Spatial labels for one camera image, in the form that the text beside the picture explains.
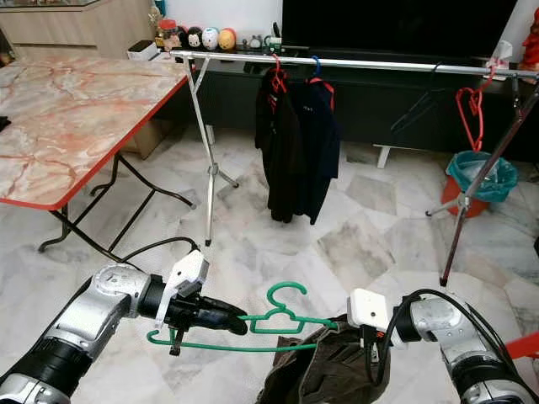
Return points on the green plastic hanger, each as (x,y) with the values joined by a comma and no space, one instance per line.
(303,321)

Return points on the brown trousers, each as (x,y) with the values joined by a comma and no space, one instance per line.
(320,370)

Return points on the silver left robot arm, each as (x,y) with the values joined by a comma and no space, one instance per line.
(84,337)

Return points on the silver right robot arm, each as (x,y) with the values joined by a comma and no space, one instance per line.
(455,337)

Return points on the red plastic hanger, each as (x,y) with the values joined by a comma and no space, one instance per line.
(482,126)
(277,76)

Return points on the blue plastic hanger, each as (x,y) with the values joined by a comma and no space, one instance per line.
(317,63)

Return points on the black jacket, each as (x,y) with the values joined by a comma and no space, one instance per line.
(276,147)

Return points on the navy shirt red collar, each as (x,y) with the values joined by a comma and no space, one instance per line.
(316,143)

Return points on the marble folding table red edge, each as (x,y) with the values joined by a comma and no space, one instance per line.
(84,126)

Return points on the black television console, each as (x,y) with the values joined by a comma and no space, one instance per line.
(387,114)

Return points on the white box black lid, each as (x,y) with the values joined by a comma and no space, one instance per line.
(141,51)

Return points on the yellow round plush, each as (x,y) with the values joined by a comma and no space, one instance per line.
(227,39)

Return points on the small grey figurine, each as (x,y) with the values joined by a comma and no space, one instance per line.
(254,40)

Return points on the white blue round plush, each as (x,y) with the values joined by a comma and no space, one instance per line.
(210,39)

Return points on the black white round plush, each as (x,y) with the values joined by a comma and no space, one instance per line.
(194,38)

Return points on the remote control holder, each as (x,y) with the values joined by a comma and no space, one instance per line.
(274,39)

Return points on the red black round plush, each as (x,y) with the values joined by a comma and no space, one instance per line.
(180,37)

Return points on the metal clothes rack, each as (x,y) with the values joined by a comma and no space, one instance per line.
(387,66)

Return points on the red bin teal liner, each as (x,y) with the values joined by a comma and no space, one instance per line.
(488,172)

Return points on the red plastic stool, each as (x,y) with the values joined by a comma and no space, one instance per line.
(524,343)

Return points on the light wooden cabinet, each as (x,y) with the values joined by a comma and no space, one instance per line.
(76,29)

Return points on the black flat television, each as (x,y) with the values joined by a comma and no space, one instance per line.
(396,23)

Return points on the floral tissue pack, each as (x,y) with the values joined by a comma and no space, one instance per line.
(500,55)

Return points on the red orange seated statue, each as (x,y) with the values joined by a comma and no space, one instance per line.
(531,50)

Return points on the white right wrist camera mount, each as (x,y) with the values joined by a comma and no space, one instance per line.
(369,307)

